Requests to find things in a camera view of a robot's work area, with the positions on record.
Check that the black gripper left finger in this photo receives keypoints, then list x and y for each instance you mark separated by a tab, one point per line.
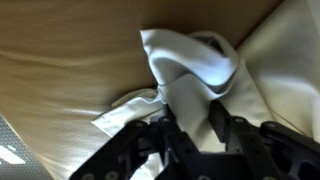
143	146

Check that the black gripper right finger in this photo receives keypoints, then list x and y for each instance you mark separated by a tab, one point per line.
266	153

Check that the white cloth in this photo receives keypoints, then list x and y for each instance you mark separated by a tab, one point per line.
193	63

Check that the tan leather sofa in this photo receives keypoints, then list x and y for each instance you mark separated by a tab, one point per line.
66	60

